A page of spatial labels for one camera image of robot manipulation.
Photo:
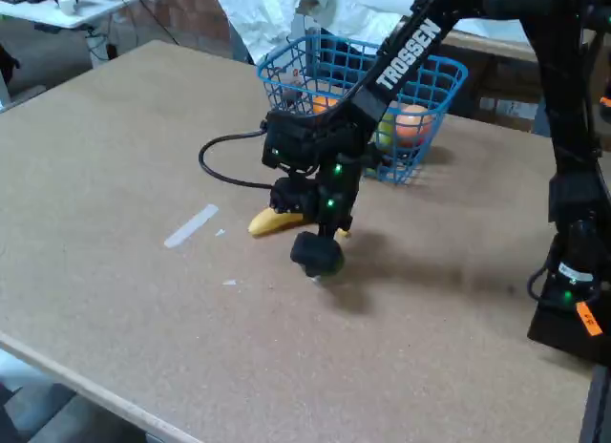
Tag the white object on desk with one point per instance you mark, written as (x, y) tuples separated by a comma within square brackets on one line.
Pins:
[(67, 4)]

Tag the yellow toy banana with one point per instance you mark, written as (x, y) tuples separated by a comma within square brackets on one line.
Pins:
[(267, 223)]

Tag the grey power outlet box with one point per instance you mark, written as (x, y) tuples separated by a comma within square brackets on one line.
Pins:
[(541, 123)]

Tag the red-orange toy pomegranate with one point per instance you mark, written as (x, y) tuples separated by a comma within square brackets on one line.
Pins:
[(414, 125)]

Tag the white card with red print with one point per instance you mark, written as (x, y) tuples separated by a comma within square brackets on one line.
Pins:
[(288, 78)]

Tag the green toy grapes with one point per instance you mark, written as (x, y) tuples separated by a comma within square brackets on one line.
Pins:
[(385, 132)]

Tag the wooden workbench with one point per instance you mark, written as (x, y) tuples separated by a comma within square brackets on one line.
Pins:
[(477, 44)]

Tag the orange toy fruit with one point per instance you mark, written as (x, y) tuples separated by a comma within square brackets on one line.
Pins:
[(322, 105)]

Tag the white desk leg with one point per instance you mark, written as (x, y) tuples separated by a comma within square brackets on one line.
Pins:
[(97, 47)]

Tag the black table leg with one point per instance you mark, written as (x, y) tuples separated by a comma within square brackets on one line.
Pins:
[(599, 414)]

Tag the small black camera box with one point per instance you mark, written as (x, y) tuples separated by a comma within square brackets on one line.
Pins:
[(288, 140)]

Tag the long white tape strip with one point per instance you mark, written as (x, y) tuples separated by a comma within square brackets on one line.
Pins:
[(191, 225)]

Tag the white desk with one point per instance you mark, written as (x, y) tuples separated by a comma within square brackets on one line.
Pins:
[(95, 6)]

